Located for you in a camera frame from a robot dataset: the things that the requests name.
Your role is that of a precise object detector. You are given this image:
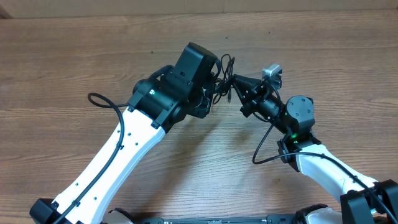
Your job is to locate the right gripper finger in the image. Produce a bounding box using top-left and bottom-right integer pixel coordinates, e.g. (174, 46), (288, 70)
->
(233, 83), (256, 105)
(233, 74), (261, 93)

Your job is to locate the thin black USB cable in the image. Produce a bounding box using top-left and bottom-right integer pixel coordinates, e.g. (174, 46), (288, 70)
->
(219, 54), (236, 105)

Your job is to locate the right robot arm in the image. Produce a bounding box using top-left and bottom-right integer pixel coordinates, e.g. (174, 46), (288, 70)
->
(231, 75), (397, 223)

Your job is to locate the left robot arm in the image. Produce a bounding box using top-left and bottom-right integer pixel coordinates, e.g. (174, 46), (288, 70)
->
(29, 42), (220, 223)

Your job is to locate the cardboard backdrop panel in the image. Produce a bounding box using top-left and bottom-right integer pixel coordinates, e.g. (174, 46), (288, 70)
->
(1, 0), (397, 19)

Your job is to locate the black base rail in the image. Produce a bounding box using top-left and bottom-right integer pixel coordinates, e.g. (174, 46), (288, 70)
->
(132, 214), (307, 224)

